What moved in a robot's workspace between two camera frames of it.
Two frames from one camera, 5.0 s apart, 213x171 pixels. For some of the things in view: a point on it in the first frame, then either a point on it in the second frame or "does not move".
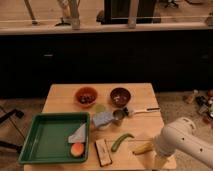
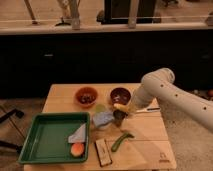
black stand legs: (9, 115) does not move
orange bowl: (86, 97) does not move
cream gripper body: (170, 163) → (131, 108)
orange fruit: (77, 149) does not move
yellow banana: (143, 148) → (121, 106)
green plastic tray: (47, 138) does not move
